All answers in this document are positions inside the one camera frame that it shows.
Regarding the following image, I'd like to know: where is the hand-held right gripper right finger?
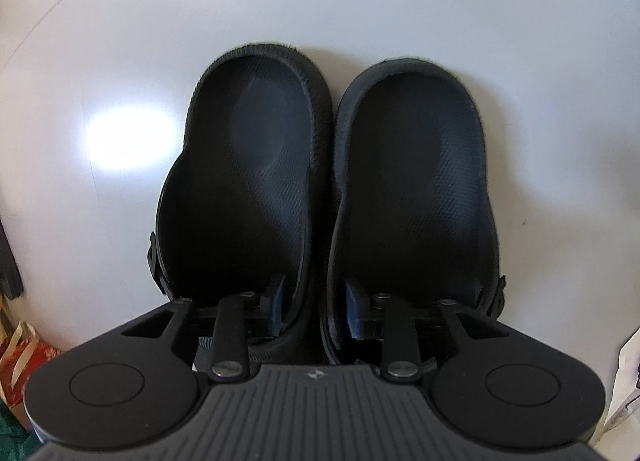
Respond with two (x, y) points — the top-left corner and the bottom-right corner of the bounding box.
(345, 281), (506, 384)

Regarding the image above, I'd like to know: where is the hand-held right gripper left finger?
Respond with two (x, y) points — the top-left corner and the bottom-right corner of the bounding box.
(120, 275), (287, 384)

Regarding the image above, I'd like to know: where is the black buckle clog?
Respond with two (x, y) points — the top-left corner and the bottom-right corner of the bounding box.
(320, 58), (507, 367)
(148, 42), (335, 367)

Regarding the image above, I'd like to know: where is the red gift bag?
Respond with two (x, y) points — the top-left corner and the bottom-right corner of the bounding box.
(0, 321), (62, 434)

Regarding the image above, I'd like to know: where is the dark object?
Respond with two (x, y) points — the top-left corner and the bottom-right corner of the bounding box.
(0, 218), (23, 299)

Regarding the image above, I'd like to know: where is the white paper sheet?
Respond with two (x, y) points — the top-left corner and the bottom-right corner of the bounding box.
(602, 323), (640, 442)

